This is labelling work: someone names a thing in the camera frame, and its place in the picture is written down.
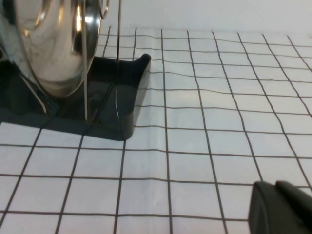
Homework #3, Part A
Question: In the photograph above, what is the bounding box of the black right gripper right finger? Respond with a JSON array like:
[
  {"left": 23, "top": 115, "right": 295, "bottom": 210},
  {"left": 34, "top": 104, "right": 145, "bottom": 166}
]
[{"left": 276, "top": 180, "right": 312, "bottom": 217}]

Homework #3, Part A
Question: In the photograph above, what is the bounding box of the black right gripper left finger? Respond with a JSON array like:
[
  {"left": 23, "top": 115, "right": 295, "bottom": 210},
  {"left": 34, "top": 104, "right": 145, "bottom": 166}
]
[{"left": 248, "top": 181, "right": 312, "bottom": 234}]

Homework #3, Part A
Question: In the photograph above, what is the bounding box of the steel pot lid black knob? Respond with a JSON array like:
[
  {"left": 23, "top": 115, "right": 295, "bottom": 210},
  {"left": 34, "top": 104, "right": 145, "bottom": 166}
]
[{"left": 0, "top": 0, "right": 103, "bottom": 98}]

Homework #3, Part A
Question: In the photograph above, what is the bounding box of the black plastic drip tray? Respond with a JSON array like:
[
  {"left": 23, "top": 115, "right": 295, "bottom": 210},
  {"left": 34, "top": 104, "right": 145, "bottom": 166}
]
[{"left": 0, "top": 53, "right": 152, "bottom": 142}]

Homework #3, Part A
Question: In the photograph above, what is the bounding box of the metal wire lid rack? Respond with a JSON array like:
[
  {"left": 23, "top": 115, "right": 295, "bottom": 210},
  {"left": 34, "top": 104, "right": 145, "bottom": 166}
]
[{"left": 0, "top": 0, "right": 123, "bottom": 124}]

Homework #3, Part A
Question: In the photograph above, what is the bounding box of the white black-grid tablecloth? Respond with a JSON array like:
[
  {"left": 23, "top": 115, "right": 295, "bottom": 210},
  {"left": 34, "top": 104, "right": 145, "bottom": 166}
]
[{"left": 0, "top": 25, "right": 312, "bottom": 234}]

